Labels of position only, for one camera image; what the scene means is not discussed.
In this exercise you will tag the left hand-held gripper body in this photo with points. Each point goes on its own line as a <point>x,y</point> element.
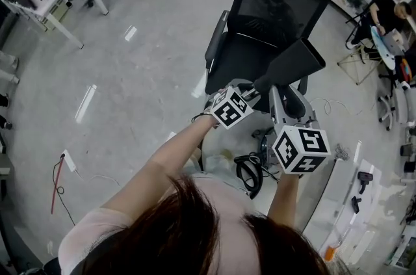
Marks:
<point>232,111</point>

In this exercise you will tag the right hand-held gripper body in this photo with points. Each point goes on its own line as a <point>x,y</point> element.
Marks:
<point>302,150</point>

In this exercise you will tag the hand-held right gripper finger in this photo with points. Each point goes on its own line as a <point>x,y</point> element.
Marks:
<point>307,111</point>
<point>277,108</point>

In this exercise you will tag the black vacuum nozzle attachment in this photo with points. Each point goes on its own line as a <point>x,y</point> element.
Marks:
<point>292,65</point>

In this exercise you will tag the person's right forearm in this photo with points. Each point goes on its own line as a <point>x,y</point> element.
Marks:
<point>284,202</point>

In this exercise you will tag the person's left forearm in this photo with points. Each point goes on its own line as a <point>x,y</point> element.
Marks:
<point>169,156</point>

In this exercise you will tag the black mesh office chair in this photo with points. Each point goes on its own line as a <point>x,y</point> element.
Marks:
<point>247,52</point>

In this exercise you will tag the person's beige right shoe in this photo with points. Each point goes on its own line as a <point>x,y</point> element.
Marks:
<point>227,154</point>

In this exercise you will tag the white low bench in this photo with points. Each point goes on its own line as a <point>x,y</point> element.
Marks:
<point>328,202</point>

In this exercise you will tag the person's grey jeans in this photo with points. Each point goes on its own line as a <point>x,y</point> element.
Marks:
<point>221,169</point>

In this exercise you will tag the black brush attachment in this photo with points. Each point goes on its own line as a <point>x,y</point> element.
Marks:
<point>365,176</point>

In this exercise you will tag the small black crevice attachment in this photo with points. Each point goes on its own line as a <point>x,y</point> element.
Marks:
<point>356,204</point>

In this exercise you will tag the white office chair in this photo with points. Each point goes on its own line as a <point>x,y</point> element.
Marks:
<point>401,104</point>

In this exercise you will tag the round blue folding table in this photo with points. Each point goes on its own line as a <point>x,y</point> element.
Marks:
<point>382,46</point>

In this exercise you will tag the black cup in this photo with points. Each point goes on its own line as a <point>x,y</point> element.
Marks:
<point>410,167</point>
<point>406,150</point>

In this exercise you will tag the orange box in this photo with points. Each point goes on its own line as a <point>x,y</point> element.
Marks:
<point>330,253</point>

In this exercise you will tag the orange and blue bag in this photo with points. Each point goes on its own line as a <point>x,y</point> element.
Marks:
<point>405,69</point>

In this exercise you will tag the silver laptop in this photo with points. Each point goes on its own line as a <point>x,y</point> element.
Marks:
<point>395,39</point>

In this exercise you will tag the white power strip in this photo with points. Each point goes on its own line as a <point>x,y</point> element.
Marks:
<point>70,160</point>

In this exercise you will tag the person's pink shirt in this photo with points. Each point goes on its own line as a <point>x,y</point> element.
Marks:
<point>81,234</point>

